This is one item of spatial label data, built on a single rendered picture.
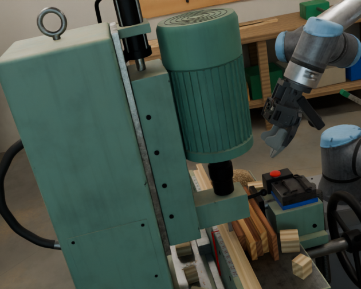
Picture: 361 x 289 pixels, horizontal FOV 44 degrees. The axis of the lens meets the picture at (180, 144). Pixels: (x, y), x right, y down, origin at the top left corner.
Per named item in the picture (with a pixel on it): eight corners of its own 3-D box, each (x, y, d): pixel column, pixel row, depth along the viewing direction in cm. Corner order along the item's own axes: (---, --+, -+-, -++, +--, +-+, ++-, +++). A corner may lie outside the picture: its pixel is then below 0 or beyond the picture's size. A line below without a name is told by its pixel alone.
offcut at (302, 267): (303, 280, 104) (302, 266, 102) (292, 273, 106) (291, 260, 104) (312, 272, 105) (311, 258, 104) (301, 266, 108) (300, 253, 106)
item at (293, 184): (318, 201, 120) (317, 183, 118) (279, 211, 119) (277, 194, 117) (298, 179, 132) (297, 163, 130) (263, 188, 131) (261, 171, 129)
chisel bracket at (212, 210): (251, 222, 113) (247, 193, 109) (197, 235, 112) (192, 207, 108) (243, 207, 120) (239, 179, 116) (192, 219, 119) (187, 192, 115)
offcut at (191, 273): (196, 273, 127) (193, 264, 126) (199, 281, 124) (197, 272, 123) (185, 276, 127) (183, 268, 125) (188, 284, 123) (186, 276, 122)
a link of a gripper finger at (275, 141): (256, 152, 122) (269, 122, 119) (275, 158, 123) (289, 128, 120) (259, 157, 119) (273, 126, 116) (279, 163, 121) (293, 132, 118)
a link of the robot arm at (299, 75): (313, 67, 120) (330, 77, 111) (305, 85, 121) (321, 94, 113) (284, 58, 117) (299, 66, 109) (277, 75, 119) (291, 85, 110)
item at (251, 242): (258, 259, 113) (255, 241, 110) (252, 261, 113) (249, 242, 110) (232, 211, 133) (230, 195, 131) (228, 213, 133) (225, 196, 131)
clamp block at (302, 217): (325, 230, 122) (324, 203, 119) (278, 243, 121) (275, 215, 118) (303, 203, 136) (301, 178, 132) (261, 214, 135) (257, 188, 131)
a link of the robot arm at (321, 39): (353, 28, 111) (334, 20, 104) (331, 75, 115) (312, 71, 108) (322, 18, 117) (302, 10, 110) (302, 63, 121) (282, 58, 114)
